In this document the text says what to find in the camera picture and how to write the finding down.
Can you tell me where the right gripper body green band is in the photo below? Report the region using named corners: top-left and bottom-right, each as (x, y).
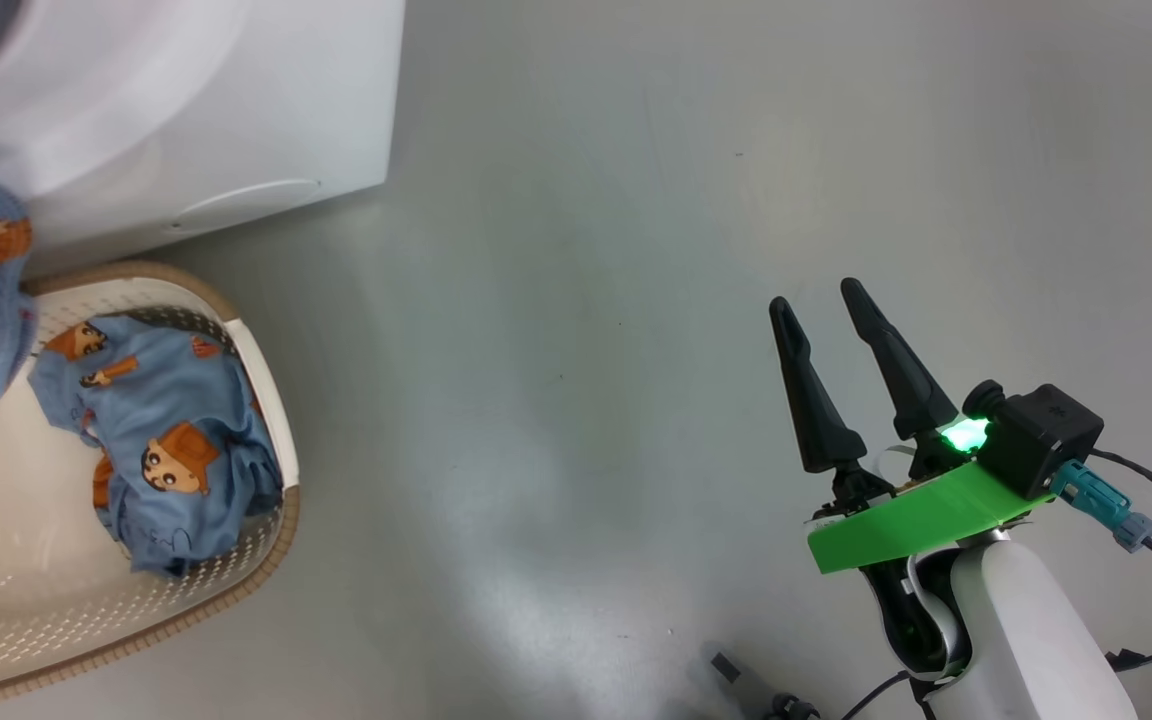
top-left (806, 420), bottom-right (1055, 683)

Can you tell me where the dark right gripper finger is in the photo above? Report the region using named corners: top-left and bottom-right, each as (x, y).
top-left (769, 296), bottom-right (867, 474)
top-left (841, 278), bottom-right (959, 441)

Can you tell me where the white front-load washing machine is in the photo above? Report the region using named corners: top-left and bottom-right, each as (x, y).
top-left (0, 0), bottom-right (407, 277)

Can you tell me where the round white filter cover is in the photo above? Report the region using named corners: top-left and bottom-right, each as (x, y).
top-left (164, 179), bottom-right (323, 236)

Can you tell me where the teal camera cable connector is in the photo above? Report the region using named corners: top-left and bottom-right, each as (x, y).
top-left (1051, 460), bottom-right (1152, 553)

